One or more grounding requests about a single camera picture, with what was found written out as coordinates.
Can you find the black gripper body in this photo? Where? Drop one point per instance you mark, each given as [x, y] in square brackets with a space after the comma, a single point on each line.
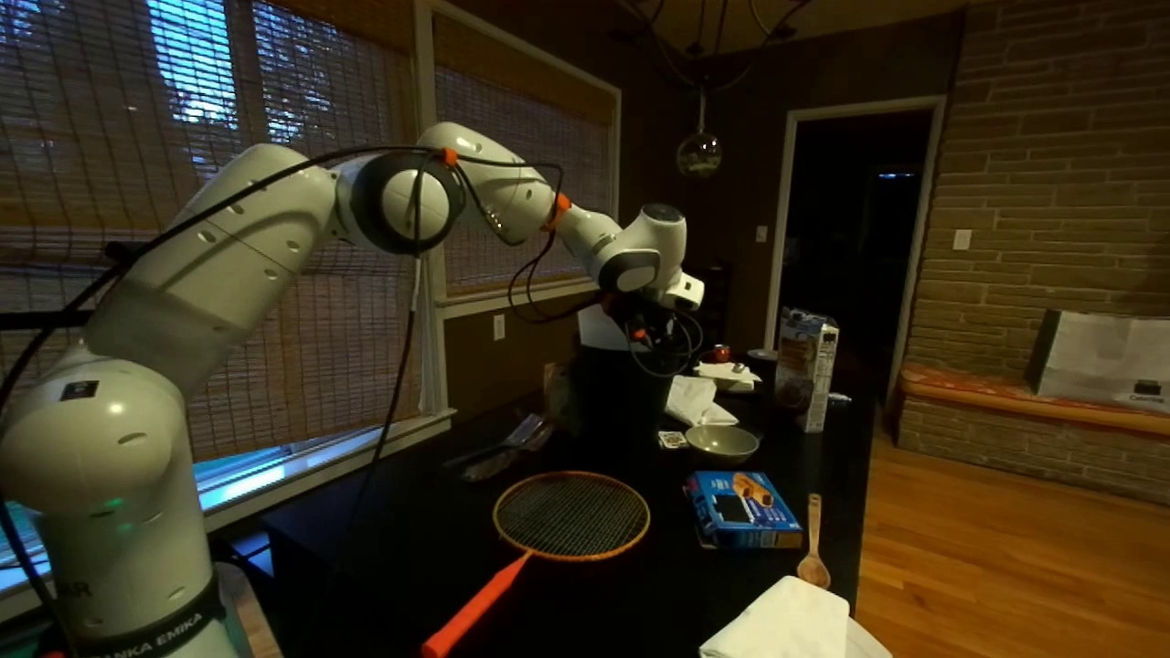
[645, 320]

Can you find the black bucket with white liner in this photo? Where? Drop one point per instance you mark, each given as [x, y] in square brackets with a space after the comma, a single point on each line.
[625, 396]

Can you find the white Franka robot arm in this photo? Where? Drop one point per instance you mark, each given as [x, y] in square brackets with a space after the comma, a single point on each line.
[185, 316]

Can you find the white papers pile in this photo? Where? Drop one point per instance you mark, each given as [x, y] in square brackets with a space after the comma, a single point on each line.
[698, 396]

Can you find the small grey bowl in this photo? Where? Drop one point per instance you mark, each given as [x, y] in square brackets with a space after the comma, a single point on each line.
[722, 440]

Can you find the slotted metal spatula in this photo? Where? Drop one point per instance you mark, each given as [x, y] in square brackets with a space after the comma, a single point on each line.
[528, 431]

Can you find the small woven window blind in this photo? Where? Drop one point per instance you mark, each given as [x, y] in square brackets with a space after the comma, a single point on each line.
[537, 183]

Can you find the hanging glass globe lamp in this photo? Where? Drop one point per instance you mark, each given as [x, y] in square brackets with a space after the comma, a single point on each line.
[701, 151]

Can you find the metal turner spatula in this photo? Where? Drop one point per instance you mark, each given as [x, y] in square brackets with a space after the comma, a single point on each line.
[487, 461]

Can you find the blue cardboard box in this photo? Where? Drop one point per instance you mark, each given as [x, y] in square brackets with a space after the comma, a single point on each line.
[747, 508]

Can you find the wooden spoon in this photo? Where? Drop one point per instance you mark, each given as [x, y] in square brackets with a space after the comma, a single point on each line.
[814, 543]

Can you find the white folded cloth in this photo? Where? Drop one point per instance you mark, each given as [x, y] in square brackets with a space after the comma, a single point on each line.
[782, 624]

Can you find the large woven window blind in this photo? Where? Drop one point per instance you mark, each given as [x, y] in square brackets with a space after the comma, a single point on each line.
[197, 147]

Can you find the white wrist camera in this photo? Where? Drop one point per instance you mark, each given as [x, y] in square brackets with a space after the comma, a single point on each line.
[686, 291]

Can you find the white wall outlet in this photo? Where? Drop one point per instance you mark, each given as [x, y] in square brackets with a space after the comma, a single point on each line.
[498, 325]

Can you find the white door frame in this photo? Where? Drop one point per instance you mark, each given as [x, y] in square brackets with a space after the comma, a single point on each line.
[782, 222]

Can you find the white light switch plate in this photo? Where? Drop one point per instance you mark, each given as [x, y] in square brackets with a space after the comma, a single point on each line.
[964, 240]

